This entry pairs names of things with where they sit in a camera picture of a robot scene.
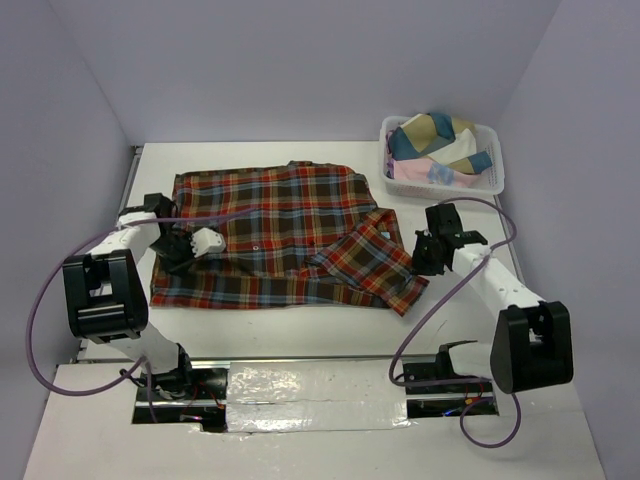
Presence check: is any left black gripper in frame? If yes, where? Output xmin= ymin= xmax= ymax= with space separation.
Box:
xmin=148 ymin=231 xmax=203 ymax=277

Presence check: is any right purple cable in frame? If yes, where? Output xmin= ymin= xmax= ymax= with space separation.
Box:
xmin=388 ymin=197 xmax=524 ymax=448

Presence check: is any red brown plaid shirt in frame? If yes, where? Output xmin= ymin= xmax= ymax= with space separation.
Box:
xmin=150 ymin=161 xmax=429 ymax=316

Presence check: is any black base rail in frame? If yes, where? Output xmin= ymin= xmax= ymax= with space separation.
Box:
xmin=132 ymin=359 xmax=498 ymax=433

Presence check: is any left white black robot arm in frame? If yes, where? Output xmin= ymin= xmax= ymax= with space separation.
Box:
xmin=62 ymin=193 xmax=196 ymax=399

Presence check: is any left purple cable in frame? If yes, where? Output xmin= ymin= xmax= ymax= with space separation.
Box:
xmin=27 ymin=207 xmax=256 ymax=424

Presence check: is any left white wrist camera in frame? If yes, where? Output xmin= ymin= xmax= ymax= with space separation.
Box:
xmin=190 ymin=228 xmax=226 ymax=258

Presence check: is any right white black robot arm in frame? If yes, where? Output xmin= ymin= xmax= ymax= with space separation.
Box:
xmin=412 ymin=202 xmax=574 ymax=394

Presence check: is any purple cable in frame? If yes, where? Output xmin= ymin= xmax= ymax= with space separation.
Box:
xmin=27 ymin=207 xmax=256 ymax=424
xmin=388 ymin=197 xmax=524 ymax=448

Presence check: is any silver foil cover plate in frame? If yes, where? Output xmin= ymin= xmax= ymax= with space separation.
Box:
xmin=225 ymin=360 xmax=410 ymax=433

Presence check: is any white plastic basket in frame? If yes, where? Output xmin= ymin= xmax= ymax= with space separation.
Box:
xmin=378 ymin=116 xmax=504 ymax=199

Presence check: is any blue beige checked cloth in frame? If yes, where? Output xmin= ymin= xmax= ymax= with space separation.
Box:
xmin=387 ymin=113 xmax=493 ymax=175

